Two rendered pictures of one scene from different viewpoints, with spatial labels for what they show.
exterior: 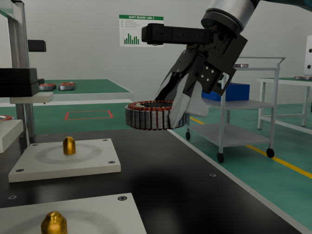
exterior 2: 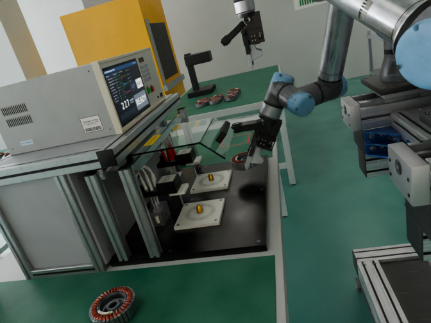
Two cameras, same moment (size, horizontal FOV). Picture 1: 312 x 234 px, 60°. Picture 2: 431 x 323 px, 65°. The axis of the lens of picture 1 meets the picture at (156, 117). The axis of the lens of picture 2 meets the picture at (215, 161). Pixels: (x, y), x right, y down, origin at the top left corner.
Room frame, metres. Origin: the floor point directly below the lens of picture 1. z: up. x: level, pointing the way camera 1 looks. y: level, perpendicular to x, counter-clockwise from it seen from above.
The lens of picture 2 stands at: (-0.64, -0.48, 1.32)
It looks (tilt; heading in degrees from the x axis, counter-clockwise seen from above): 21 degrees down; 29
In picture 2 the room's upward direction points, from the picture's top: 15 degrees counter-clockwise
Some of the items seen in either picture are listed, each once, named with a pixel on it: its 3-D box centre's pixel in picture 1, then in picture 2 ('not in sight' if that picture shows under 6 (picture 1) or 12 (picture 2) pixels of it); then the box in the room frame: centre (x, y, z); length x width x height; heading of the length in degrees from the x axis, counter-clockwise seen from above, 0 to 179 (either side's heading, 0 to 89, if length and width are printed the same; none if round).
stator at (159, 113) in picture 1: (157, 113); (245, 160); (0.47, 0.00, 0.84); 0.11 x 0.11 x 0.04
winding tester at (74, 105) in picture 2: not in sight; (87, 95); (0.24, 0.43, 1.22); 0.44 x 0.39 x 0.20; 15
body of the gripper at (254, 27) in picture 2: not in sight; (251, 29); (0.69, -0.05, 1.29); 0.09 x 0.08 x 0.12; 106
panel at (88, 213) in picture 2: not in sight; (131, 171); (0.25, 0.36, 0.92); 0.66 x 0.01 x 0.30; 15
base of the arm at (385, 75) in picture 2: not in sight; (404, 61); (0.63, -0.55, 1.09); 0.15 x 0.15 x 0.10
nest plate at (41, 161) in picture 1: (69, 156); (211, 181); (0.43, 0.14, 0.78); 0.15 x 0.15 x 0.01; 15
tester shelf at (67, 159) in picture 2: not in sight; (99, 131); (0.23, 0.42, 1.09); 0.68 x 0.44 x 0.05; 15
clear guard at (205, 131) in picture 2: not in sight; (176, 143); (0.18, 0.08, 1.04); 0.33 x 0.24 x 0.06; 105
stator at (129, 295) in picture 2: not in sight; (113, 307); (-0.21, 0.13, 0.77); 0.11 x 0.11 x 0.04
